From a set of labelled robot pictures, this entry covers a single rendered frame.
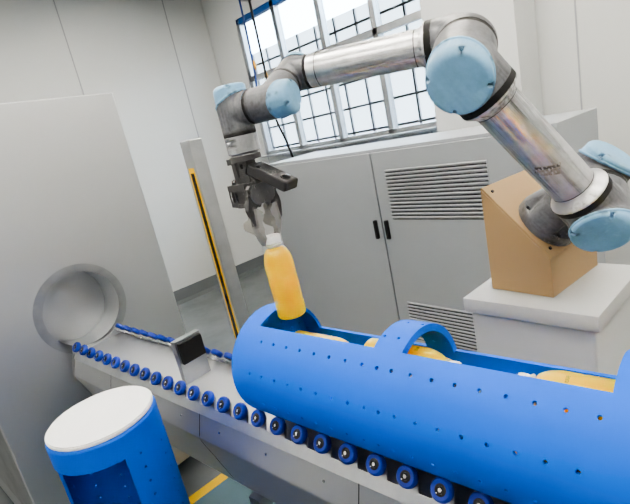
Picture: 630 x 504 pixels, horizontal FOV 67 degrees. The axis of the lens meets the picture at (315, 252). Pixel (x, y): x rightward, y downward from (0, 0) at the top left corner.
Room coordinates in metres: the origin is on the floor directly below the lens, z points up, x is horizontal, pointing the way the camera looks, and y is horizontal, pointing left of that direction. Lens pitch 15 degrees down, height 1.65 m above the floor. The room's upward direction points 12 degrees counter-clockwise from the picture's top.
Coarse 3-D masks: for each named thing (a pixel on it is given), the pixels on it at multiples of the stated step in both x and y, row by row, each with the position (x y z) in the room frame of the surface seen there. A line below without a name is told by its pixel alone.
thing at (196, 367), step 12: (192, 336) 1.48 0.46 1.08; (180, 348) 1.44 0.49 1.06; (192, 348) 1.47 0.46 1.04; (204, 348) 1.50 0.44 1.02; (180, 360) 1.44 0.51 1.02; (192, 360) 1.46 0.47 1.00; (204, 360) 1.50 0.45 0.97; (180, 372) 1.45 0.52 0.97; (192, 372) 1.46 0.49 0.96; (204, 372) 1.49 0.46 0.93
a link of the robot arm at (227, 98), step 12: (228, 84) 1.08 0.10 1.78; (240, 84) 1.09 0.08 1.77; (216, 96) 1.09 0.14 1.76; (228, 96) 1.08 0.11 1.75; (240, 96) 1.07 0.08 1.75; (216, 108) 1.10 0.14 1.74; (228, 108) 1.08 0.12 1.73; (240, 108) 1.06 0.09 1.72; (228, 120) 1.08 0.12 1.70; (240, 120) 1.08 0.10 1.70; (228, 132) 1.08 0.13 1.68; (240, 132) 1.08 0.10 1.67; (252, 132) 1.09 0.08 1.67
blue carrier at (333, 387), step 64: (256, 320) 1.11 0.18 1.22; (256, 384) 1.01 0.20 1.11; (320, 384) 0.88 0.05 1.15; (384, 384) 0.78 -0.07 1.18; (448, 384) 0.71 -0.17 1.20; (512, 384) 0.65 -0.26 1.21; (384, 448) 0.77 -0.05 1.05; (448, 448) 0.67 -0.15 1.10; (512, 448) 0.60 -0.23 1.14; (576, 448) 0.55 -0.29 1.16
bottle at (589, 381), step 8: (544, 376) 0.68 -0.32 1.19; (552, 376) 0.67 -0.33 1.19; (560, 376) 0.67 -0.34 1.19; (568, 376) 0.66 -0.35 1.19; (576, 376) 0.66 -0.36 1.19; (584, 376) 0.65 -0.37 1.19; (592, 376) 0.65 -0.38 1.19; (576, 384) 0.64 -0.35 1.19; (584, 384) 0.64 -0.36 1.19; (592, 384) 0.63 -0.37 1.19; (600, 384) 0.63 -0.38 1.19; (608, 384) 0.62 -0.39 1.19
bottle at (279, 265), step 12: (276, 252) 1.07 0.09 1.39; (288, 252) 1.09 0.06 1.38; (264, 264) 1.09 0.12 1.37; (276, 264) 1.07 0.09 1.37; (288, 264) 1.07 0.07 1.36; (276, 276) 1.07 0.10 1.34; (288, 276) 1.07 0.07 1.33; (276, 288) 1.07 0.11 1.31; (288, 288) 1.07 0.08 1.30; (300, 288) 1.09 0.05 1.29; (276, 300) 1.08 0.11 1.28; (288, 300) 1.06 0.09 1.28; (300, 300) 1.08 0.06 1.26; (288, 312) 1.06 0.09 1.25; (300, 312) 1.07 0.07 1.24
